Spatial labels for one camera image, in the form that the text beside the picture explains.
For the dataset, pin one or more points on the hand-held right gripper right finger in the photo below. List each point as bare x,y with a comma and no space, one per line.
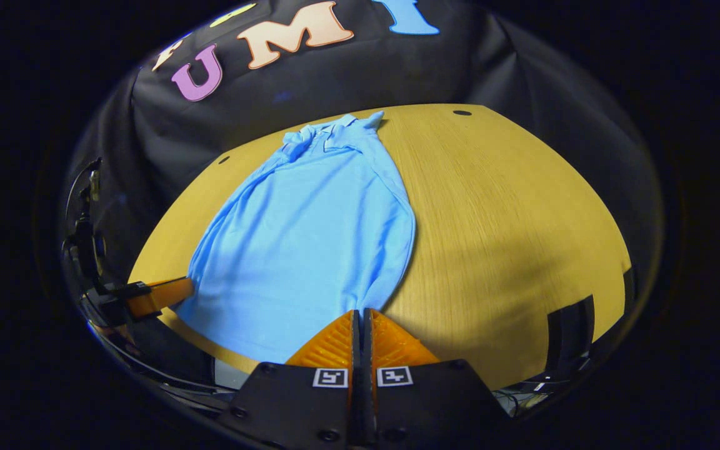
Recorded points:
429,400

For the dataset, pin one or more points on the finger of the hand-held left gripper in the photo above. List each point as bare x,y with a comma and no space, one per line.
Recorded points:
160,295

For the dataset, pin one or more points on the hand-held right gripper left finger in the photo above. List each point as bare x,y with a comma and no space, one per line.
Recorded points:
300,400

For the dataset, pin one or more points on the light blue polo T-shirt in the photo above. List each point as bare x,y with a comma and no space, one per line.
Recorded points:
310,237

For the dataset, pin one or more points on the black chair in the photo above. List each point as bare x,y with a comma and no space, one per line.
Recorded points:
571,337

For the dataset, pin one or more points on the black backdrop cloth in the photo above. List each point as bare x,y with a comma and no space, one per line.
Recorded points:
397,69

